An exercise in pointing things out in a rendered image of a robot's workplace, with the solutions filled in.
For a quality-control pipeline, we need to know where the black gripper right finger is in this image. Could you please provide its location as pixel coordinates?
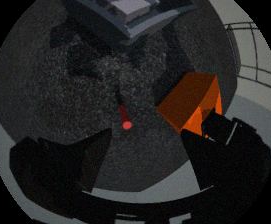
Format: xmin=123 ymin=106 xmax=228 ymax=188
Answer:
xmin=180 ymin=128 xmax=249 ymax=190

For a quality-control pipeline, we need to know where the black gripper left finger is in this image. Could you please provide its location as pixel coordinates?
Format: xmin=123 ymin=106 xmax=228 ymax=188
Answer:
xmin=37 ymin=128 xmax=112 ymax=193

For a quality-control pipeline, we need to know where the red peg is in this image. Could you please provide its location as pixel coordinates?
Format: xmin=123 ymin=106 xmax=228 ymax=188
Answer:
xmin=119 ymin=105 xmax=131 ymax=129

